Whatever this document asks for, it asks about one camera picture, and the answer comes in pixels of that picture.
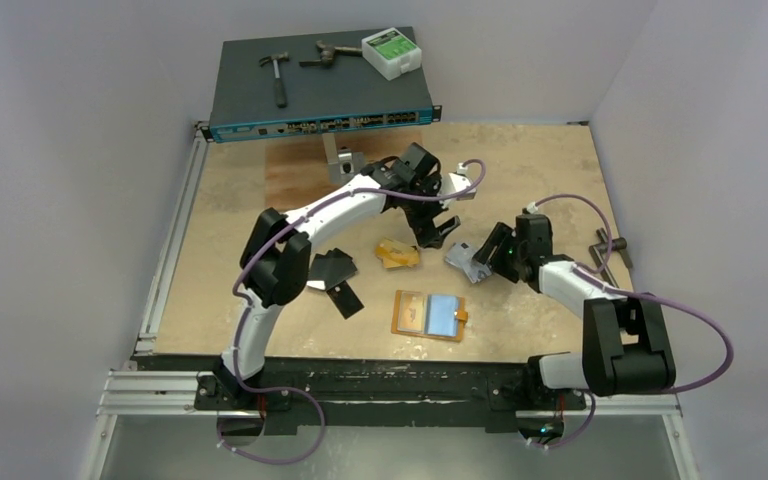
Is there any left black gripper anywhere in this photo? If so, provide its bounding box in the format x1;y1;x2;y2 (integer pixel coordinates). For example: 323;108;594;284
403;174;460;249

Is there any orange leather card holder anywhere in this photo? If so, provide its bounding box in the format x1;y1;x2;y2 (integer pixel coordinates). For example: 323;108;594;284
390;290;469;343

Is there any single gold card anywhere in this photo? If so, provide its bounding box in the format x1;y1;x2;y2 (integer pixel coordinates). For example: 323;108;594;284
397;292;426;333

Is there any single black card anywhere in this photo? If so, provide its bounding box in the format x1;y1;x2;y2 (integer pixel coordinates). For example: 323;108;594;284
326;281;364;319

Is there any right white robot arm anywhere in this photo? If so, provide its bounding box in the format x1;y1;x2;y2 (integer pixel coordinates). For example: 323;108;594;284
473;214;676;407

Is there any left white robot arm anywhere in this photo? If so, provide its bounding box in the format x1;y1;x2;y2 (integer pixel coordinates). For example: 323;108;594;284
219;143;479;409

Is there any wooden board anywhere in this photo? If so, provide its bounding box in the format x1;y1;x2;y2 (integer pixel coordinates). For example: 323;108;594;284
265;128;423;211

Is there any white green electrical box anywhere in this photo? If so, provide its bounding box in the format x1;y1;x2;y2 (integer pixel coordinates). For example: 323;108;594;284
361;27;422;81

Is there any claw hammer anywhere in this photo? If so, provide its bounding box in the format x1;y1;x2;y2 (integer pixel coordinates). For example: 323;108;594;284
258;51;290;109

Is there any rusty pliers tool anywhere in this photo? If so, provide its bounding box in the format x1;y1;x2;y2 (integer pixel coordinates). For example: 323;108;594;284
298;40;363;68

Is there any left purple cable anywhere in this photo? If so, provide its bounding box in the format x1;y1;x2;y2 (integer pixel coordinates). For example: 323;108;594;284
214;158;487;465

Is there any purple cable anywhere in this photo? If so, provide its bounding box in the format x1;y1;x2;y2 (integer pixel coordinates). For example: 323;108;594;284
214;158;487;465
523;193;735;452

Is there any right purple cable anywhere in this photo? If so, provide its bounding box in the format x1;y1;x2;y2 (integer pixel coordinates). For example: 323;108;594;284
523;193;735;452

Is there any grey metal crank handle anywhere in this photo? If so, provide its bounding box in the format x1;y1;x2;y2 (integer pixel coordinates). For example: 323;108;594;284
588;228;633;269

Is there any metal post bracket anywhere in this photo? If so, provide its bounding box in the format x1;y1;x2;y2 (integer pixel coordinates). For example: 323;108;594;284
322;133;366;186

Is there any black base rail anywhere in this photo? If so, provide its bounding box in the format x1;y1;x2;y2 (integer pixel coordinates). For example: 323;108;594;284
132;354;586;437

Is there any blue network switch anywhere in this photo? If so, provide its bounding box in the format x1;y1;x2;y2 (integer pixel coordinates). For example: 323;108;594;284
202;30;442;143

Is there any aluminium frame rail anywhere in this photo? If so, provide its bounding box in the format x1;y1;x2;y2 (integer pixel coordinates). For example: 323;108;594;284
95;129;683;419

